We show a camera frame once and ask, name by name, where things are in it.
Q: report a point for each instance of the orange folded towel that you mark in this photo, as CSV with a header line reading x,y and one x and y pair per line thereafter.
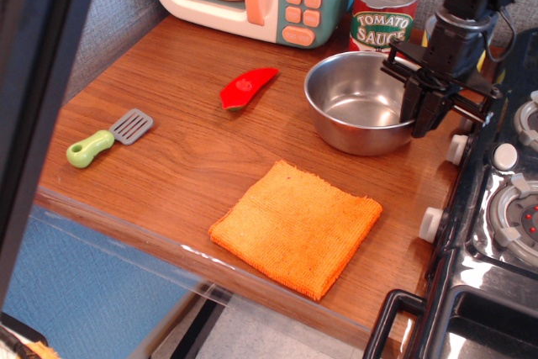
x,y
297,229

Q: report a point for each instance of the white round stove button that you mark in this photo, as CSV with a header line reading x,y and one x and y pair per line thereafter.
x,y
505,157

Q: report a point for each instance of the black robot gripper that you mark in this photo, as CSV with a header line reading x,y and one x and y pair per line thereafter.
x,y
443,75

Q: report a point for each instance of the green handled grey spatula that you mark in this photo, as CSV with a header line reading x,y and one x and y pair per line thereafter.
x,y
126,130

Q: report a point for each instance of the stainless steel bowl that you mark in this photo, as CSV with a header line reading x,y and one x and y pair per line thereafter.
x,y
355,106

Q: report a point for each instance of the red toy chili pepper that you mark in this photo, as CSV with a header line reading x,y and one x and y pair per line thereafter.
x,y
239,92

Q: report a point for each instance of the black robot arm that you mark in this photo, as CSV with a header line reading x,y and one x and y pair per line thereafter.
x,y
477,9

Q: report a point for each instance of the black toy stove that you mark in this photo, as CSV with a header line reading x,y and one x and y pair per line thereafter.
x,y
481,295

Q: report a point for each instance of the pineapple slices can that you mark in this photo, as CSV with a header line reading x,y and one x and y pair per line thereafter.
x,y
483,56

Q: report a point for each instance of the tomato sauce can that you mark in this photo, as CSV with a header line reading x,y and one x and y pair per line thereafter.
x,y
375,23

